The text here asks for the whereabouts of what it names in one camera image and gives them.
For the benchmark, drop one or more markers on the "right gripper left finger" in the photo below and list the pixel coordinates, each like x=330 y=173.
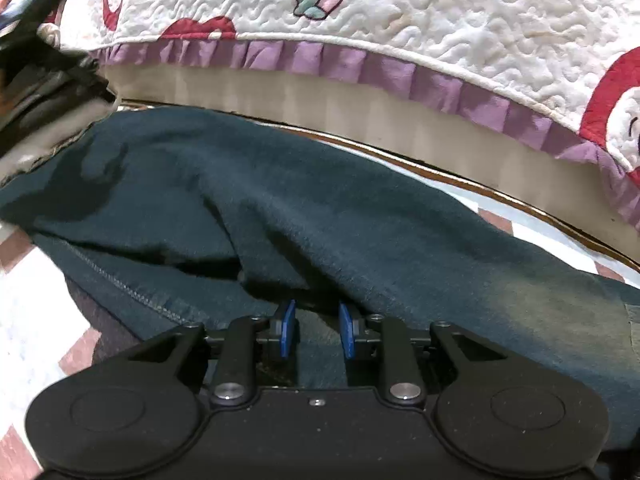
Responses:
x=253 y=352

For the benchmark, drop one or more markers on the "dark blue denim jeans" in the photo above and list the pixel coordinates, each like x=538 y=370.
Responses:
x=320 y=239

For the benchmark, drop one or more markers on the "beige mattress side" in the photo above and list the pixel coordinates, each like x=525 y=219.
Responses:
x=456 y=127

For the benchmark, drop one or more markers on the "white quilted strawberry bedspread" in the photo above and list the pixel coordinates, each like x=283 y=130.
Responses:
x=534 y=69

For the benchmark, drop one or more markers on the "checkered pink grey blanket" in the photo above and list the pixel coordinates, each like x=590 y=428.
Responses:
x=45 y=309

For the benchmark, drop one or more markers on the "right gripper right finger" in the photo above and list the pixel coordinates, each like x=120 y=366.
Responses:
x=382 y=352

